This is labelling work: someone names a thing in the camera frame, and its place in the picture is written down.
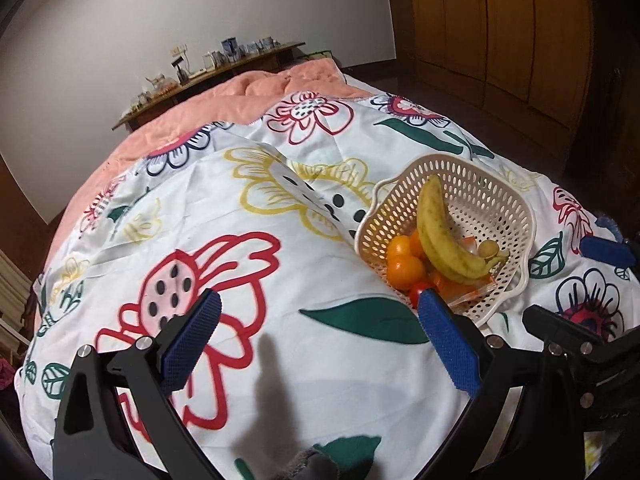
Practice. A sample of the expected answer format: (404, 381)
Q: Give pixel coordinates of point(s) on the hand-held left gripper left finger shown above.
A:
(192, 345)

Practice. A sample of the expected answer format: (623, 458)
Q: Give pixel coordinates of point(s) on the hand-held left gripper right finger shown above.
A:
(447, 345)

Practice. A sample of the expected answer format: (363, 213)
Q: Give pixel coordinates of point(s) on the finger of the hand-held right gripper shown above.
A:
(607, 251)
(570, 327)

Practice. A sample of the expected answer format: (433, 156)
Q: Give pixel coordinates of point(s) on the red tomato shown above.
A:
(419, 292)

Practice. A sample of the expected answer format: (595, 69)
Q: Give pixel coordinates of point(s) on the large orange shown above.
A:
(405, 271)

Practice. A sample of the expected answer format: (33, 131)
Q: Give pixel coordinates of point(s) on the small brown round fruit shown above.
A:
(487, 249)

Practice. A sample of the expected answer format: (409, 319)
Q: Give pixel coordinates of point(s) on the small orange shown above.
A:
(400, 248)

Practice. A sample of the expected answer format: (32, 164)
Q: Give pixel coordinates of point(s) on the yellow banana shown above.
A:
(435, 230)

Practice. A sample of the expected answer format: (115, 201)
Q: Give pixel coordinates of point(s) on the white perforated plastic basket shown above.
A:
(490, 195)

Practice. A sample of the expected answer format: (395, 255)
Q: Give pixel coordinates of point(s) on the white floral blanket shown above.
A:
(280, 285)

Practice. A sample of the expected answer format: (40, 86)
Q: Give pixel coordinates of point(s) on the white slatted chair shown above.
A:
(12, 305)

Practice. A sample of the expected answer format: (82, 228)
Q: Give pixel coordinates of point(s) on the dark red cloth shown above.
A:
(6, 375)

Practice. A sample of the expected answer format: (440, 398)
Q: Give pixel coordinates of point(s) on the pink quilt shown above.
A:
(200, 110)

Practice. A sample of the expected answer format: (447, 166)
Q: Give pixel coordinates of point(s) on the brown wooden wardrobe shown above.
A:
(500, 35)

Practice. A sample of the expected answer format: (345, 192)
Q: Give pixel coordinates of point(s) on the small glass ornaments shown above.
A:
(137, 102)

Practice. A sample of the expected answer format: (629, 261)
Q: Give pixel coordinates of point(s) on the wooden headboard shelf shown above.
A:
(200, 85)

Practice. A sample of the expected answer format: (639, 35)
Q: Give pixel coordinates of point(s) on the glass jar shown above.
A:
(157, 81)

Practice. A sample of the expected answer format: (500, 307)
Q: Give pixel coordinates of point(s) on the small black sign stand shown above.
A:
(177, 68)

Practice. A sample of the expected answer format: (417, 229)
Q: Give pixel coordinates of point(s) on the clear kettle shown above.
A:
(210, 58)

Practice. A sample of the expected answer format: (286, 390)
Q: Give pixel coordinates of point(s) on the blue and white jug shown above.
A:
(230, 48)

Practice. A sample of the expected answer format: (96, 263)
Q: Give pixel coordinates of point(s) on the row of small cups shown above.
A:
(262, 44)

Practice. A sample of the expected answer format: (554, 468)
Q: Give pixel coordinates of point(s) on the flat green box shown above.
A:
(319, 55)

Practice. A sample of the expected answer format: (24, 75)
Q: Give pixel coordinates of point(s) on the white wall socket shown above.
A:
(178, 51)

